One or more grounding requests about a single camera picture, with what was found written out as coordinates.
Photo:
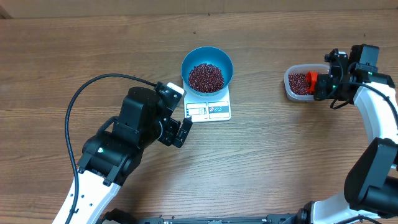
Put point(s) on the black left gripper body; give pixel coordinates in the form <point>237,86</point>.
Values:
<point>168,130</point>

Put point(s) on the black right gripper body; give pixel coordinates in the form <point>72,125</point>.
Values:
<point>331,89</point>

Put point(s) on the orange scoop with blue handle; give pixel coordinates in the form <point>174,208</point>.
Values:
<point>311,78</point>

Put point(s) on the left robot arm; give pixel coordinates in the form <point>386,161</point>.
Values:
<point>116,150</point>

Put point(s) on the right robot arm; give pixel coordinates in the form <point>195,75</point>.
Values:
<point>369,193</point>

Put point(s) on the white digital kitchen scale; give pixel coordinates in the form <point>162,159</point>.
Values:
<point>202,108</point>

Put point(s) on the red beans in bowl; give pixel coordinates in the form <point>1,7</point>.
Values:
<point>206,78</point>

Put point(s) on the blue plastic bowl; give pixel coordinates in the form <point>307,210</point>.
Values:
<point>211,55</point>

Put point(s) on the red beans in container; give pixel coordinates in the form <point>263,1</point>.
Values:
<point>300,84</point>

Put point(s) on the clear plastic container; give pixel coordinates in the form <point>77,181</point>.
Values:
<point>303,68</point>

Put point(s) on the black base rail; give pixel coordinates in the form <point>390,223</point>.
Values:
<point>118,216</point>

